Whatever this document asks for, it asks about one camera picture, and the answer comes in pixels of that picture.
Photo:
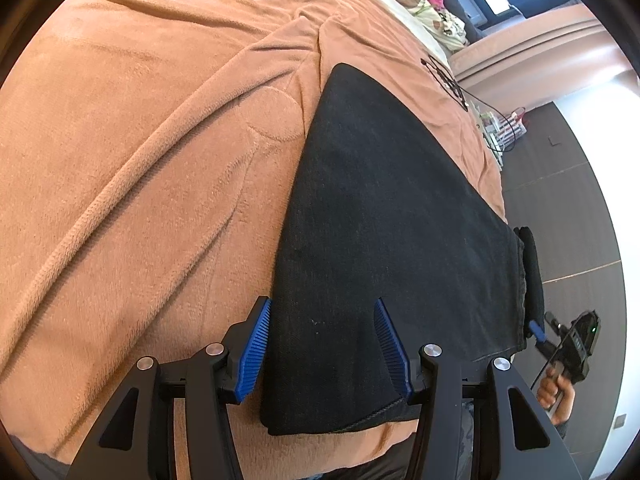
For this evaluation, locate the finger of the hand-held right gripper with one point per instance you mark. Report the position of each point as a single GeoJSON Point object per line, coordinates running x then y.
{"type": "Point", "coordinates": [537, 331]}
{"type": "Point", "coordinates": [554, 321]}

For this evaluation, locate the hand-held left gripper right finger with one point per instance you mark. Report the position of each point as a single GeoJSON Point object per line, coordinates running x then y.
{"type": "Point", "coordinates": [395, 355]}

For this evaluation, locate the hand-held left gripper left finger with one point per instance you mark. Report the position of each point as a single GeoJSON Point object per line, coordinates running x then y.
{"type": "Point", "coordinates": [252, 355]}

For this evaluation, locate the black pants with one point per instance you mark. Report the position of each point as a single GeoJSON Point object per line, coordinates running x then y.
{"type": "Point", "coordinates": [390, 220]}

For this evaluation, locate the person's right forearm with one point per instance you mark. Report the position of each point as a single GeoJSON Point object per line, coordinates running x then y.
{"type": "Point", "coordinates": [566, 417]}

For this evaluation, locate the person's right hand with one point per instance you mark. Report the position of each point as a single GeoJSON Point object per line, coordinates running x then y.
{"type": "Point", "coordinates": [550, 390]}

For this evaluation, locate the person's grey clothing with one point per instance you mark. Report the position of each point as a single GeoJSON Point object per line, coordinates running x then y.
{"type": "Point", "coordinates": [370, 460]}

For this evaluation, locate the clear plastic organizer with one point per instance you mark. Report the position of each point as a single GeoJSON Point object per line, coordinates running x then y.
{"type": "Point", "coordinates": [500, 132]}

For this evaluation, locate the orange fleece blanket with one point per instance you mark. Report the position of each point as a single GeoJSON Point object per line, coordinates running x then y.
{"type": "Point", "coordinates": [150, 160]}

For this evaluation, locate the bear printed cushion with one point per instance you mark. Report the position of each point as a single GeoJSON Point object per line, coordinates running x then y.
{"type": "Point", "coordinates": [425, 7]}

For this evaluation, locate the pink upholstered bed frame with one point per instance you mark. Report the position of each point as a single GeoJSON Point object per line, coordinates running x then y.
{"type": "Point", "coordinates": [540, 40]}

